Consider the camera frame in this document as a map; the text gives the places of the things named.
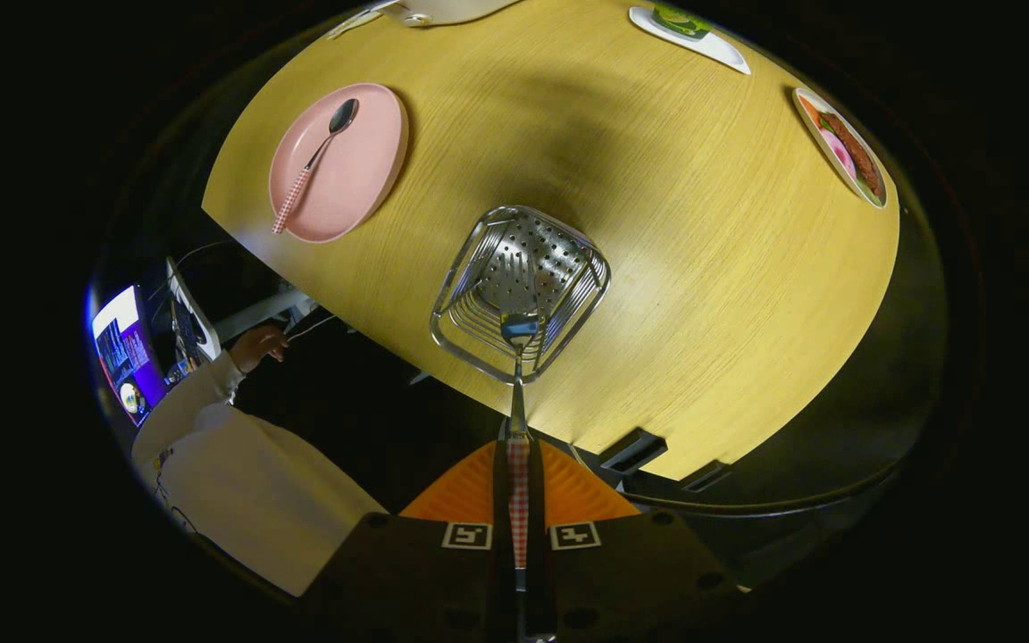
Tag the green label drink bottle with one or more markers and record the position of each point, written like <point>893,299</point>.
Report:
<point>680,18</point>

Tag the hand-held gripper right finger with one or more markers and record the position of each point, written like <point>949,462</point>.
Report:
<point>622,572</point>

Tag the white square coaster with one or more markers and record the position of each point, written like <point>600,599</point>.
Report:
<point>720,52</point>

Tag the white edged laptop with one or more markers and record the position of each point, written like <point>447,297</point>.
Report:
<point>191,314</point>

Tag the lit computer monitor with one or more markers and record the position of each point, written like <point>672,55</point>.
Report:
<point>126,353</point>

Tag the black table bracket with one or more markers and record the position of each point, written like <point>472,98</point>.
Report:
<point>707,475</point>
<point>632,449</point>

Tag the white plate with food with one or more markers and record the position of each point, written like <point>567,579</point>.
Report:
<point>840,147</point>

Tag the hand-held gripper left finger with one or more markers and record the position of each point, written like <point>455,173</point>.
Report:
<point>425,572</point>

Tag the pink round plate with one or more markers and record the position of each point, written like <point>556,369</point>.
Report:
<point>354,179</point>

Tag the white toaster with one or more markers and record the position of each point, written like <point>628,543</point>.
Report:
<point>443,9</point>

